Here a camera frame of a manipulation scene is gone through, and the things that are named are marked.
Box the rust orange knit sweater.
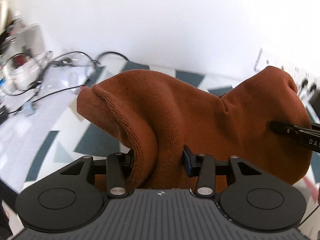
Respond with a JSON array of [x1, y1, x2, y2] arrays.
[[76, 66, 312, 189]]

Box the black power plug right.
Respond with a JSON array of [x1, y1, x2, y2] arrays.
[[308, 82, 317, 95]]

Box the black power plug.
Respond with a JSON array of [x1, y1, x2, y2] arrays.
[[300, 77, 309, 92], [308, 82, 317, 95]]

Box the black power plug left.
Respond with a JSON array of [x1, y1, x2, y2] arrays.
[[300, 77, 309, 92]]

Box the white wall socket panel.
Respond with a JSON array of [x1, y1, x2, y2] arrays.
[[253, 48, 319, 104]]

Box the black cables on bed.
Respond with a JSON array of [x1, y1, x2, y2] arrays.
[[0, 51, 130, 116]]

